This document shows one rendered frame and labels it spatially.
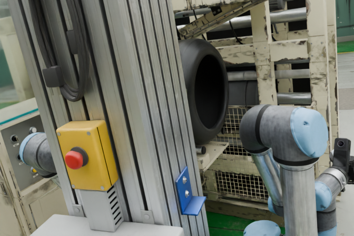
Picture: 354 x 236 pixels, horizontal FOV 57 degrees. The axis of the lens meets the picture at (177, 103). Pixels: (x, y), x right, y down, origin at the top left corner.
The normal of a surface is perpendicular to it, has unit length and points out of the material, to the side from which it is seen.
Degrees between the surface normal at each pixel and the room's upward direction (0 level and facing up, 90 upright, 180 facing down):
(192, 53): 49
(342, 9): 90
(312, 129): 83
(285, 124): 55
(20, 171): 90
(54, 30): 90
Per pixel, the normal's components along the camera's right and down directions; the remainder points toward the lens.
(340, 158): -0.72, -0.24
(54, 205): 0.85, 0.00
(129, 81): -0.35, 0.31
